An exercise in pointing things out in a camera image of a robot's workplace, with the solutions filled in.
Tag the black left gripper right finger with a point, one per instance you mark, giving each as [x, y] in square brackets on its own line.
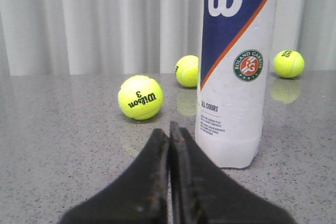
[202, 193]

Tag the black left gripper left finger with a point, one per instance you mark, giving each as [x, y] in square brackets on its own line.
[139, 195]

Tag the white blue Wilson tennis can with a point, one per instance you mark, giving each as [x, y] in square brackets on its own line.
[236, 45]

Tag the yellow Wilson tennis ball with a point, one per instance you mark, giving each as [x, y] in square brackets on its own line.
[140, 97]

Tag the far right yellow tennis ball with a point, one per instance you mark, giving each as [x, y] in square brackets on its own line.
[186, 71]

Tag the centre yellow tennis ball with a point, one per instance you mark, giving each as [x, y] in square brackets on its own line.
[288, 64]

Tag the grey pleated curtain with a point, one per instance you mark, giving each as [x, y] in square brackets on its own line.
[63, 37]

